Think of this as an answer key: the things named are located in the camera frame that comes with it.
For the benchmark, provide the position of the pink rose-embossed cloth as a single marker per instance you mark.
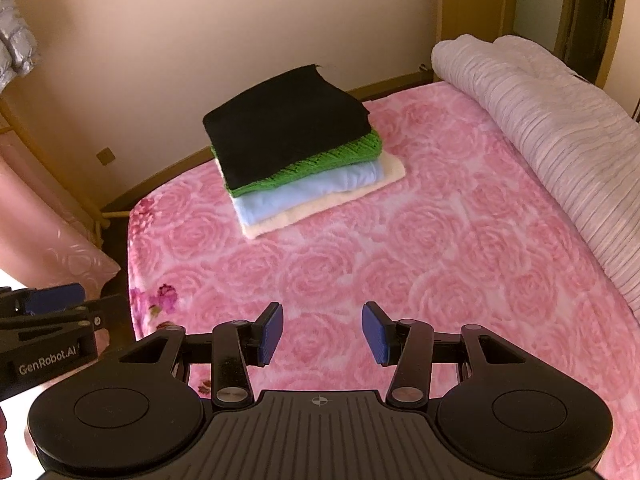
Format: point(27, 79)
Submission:
point(45, 225)

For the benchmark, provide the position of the brown wall switch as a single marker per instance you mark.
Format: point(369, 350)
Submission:
point(106, 156)

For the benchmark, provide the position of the person's left hand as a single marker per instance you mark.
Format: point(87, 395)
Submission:
point(3, 435)

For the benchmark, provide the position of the black knit cardigan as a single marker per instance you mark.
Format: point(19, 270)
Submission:
point(280, 125)

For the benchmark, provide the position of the lilac striped quilt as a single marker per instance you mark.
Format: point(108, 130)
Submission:
point(550, 135)

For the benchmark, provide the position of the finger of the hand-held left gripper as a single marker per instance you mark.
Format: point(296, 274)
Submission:
point(55, 297)
point(110, 312)

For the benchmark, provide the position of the brown wooden door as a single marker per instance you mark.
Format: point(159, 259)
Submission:
point(475, 0)

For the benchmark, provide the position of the green knit sweater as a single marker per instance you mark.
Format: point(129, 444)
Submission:
point(350, 152)

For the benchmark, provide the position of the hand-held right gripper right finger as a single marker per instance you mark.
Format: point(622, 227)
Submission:
point(377, 332)

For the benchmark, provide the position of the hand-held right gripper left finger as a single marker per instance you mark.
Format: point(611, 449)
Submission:
point(270, 332)

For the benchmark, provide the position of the cream folded garment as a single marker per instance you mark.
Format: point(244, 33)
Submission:
point(390, 170)

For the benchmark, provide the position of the light blue folded garment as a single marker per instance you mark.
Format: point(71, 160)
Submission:
point(310, 187)

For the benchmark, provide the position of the silver puffer jacket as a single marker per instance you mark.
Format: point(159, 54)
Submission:
point(17, 40)

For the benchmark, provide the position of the pink floral blanket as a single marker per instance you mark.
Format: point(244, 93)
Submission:
point(425, 260)

